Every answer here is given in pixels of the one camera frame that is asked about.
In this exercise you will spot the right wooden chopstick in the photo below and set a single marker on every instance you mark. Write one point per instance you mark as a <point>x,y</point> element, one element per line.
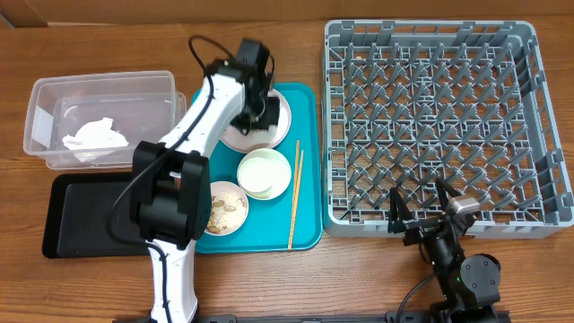
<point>295,200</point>

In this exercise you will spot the pale green bowl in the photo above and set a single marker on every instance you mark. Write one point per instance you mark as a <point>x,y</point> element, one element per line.
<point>280,169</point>

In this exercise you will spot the rice and peanut food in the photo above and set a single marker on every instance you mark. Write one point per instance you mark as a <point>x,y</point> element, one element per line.
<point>227,214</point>

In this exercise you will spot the wooden chopstick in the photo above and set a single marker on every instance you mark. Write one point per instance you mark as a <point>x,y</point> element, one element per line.
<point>295,200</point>
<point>295,183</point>

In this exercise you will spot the white tissue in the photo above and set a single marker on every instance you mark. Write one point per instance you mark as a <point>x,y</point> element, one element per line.
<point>91,139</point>
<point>269,131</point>

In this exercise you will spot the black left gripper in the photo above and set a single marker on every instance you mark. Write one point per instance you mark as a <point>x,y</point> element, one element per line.
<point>270,118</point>

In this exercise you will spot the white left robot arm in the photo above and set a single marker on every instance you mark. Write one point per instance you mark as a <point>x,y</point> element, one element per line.
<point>170,190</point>

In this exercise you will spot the left wooden chopstick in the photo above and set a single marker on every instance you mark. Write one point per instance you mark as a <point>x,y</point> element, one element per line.
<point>295,183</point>

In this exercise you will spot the grey dishwasher rack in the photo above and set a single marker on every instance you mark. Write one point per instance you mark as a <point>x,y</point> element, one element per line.
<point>407,102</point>

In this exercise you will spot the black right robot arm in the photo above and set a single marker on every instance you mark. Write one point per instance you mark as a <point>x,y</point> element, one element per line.
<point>469,285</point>

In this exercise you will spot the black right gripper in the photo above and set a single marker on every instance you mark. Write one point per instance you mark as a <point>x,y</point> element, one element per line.
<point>404,217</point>

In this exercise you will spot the teal plastic tray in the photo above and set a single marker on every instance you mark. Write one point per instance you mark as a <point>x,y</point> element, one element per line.
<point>268,224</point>

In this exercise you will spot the small pink bowl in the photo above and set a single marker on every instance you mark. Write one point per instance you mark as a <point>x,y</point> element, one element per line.
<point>219,186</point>

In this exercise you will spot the black plastic tray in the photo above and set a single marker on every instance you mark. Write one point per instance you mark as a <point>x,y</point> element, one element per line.
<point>76,220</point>

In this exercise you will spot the large pink plate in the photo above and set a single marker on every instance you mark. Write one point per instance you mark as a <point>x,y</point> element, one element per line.
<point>247,143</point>

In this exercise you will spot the clear plastic bin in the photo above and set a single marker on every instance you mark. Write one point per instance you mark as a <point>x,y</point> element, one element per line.
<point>144,106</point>

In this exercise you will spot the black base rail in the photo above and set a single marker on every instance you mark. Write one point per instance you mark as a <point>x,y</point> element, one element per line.
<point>410,316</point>

